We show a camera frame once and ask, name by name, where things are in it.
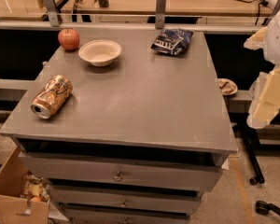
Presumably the drawer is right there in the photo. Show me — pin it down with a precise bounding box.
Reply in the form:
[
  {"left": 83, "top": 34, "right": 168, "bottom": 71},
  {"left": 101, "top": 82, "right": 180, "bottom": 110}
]
[
  {"left": 19, "top": 152, "right": 222, "bottom": 192},
  {"left": 49, "top": 185, "right": 201, "bottom": 214},
  {"left": 62, "top": 204, "right": 189, "bottom": 224}
]

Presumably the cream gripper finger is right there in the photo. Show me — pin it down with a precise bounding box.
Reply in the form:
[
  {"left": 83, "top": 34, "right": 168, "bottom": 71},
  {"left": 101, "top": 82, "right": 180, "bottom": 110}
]
[
  {"left": 246, "top": 66, "right": 280, "bottom": 129},
  {"left": 244, "top": 27, "right": 267, "bottom": 50}
]

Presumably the blue chip bag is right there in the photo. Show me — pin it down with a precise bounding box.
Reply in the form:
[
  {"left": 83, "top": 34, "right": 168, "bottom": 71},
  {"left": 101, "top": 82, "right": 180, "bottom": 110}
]
[{"left": 151, "top": 28, "right": 193, "bottom": 56}]

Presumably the cardboard box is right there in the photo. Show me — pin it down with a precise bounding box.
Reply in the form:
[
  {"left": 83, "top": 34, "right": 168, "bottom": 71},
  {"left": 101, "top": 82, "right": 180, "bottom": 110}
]
[{"left": 0, "top": 147, "right": 49, "bottom": 224}]

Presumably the orange soda can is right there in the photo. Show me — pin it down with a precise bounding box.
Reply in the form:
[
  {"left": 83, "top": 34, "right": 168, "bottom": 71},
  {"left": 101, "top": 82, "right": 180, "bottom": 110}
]
[{"left": 31, "top": 75, "right": 73, "bottom": 119}]

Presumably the grey drawer cabinet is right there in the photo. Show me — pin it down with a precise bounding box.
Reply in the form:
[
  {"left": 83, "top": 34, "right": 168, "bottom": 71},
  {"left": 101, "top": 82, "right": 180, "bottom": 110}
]
[{"left": 0, "top": 26, "right": 238, "bottom": 224}]

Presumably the black chair base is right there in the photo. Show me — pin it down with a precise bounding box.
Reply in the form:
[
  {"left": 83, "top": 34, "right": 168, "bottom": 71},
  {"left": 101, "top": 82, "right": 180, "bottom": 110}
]
[{"left": 236, "top": 121, "right": 280, "bottom": 216}]

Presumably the red apple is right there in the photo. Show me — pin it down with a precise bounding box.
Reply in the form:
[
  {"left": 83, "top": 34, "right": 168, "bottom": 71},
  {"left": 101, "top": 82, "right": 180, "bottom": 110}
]
[{"left": 58, "top": 28, "right": 79, "bottom": 50}]

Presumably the top drawer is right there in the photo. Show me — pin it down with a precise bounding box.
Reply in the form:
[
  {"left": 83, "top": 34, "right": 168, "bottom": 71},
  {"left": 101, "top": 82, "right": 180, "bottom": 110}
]
[{"left": 19, "top": 152, "right": 222, "bottom": 192}]

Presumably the white paper bowl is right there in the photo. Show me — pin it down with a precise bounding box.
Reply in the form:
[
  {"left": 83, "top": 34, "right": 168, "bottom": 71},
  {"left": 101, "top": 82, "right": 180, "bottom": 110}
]
[{"left": 78, "top": 40, "right": 121, "bottom": 67}]

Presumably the small plate with food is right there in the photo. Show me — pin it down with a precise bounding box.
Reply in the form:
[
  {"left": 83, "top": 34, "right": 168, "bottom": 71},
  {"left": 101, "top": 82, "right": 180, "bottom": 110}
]
[{"left": 217, "top": 78, "right": 238, "bottom": 95}]

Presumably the metal rail bracket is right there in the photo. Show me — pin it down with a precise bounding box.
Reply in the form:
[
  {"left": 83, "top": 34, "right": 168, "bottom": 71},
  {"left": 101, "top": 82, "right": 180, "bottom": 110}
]
[
  {"left": 155, "top": 0, "right": 166, "bottom": 29},
  {"left": 43, "top": 0, "right": 60, "bottom": 27}
]

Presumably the bottom drawer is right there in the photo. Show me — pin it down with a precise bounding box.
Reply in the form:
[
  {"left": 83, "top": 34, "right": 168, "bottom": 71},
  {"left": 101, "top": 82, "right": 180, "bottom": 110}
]
[{"left": 62, "top": 204, "right": 189, "bottom": 224}]

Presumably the middle drawer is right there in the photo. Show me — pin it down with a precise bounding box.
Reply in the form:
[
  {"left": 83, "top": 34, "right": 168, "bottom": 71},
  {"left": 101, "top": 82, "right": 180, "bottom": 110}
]
[{"left": 49, "top": 185, "right": 201, "bottom": 214}]

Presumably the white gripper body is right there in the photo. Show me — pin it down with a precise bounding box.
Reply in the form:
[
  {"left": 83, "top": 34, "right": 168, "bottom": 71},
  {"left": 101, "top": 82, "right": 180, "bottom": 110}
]
[{"left": 263, "top": 10, "right": 280, "bottom": 65}]

